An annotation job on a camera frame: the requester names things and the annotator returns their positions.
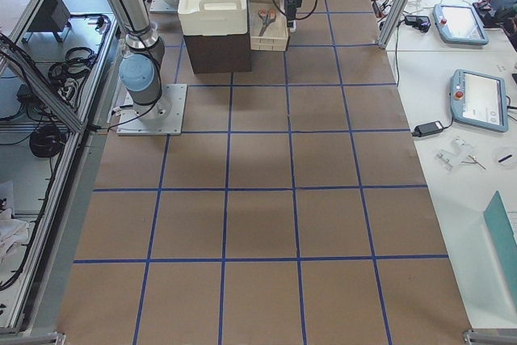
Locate upper teach pendant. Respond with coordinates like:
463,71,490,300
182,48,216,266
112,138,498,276
432,4,489,46

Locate dark brown wooden cabinet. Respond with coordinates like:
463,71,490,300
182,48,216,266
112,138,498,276
184,33,251,74

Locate teach pendant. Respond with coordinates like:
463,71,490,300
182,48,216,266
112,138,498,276
432,4,489,46
449,69,508,133

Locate clear plastic parts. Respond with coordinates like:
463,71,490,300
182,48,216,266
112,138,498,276
435,137,486,171

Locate white cloth on floor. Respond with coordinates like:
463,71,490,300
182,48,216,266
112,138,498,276
0,181,32,277

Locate orange handled scissors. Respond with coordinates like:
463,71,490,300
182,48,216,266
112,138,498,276
258,9,276,36

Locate light wooden drawer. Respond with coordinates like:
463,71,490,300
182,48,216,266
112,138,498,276
248,0,289,52

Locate coiled black cable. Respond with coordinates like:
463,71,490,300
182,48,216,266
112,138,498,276
28,122,65,159

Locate teal notebook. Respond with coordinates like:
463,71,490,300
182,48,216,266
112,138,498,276
484,191,516,280

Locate aluminium frame rail left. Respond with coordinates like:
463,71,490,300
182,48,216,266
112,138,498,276
1,0,118,334

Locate lower teach pendant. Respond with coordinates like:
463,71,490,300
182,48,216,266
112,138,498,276
449,69,508,133

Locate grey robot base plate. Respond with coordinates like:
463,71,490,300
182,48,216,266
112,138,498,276
116,84,187,136

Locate black power adapter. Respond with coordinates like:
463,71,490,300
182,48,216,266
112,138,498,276
412,120,444,137

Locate white plastic bin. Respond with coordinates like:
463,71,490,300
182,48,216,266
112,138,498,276
178,0,248,36

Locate small black power brick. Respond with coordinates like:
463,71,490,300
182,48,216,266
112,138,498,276
404,15,431,33

